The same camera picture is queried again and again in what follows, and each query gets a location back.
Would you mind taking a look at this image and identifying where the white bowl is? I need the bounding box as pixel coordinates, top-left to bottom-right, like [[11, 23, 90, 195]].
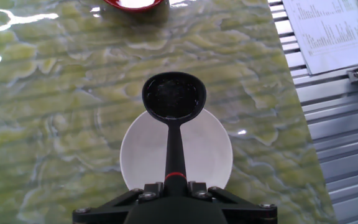
[[119, 107, 234, 192]]

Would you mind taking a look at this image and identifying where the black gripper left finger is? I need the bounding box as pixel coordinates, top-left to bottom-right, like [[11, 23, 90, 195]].
[[72, 182, 164, 224]]

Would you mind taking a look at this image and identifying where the green marble pattern mat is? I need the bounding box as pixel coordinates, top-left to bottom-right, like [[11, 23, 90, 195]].
[[0, 0, 338, 224]]

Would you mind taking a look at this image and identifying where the printed table paper sheet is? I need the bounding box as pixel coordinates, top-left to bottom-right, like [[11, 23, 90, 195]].
[[281, 0, 358, 76]]

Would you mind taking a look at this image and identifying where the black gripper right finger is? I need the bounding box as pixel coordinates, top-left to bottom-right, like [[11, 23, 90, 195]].
[[188, 182, 278, 224]]

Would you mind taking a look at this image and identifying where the red bowl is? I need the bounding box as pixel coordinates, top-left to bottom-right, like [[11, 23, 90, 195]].
[[103, 0, 166, 14]]

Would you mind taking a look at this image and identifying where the black ladle with red ring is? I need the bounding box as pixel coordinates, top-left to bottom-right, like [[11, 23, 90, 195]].
[[141, 71, 208, 197]]

